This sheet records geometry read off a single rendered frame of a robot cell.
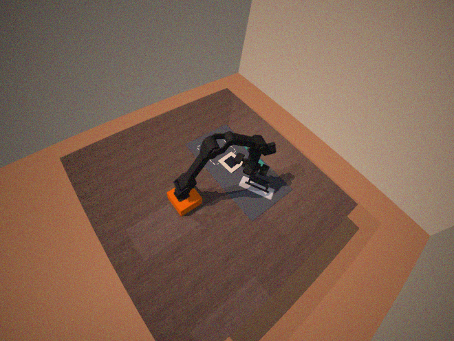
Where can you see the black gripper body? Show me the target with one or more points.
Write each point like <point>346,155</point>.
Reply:
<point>263,169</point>

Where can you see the cream square tile with dark square mark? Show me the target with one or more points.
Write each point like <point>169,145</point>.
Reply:
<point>228,162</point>

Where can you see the grey flat mat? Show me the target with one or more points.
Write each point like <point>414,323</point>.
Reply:
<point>250,202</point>

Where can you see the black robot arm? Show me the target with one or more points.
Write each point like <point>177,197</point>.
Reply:
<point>210,149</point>

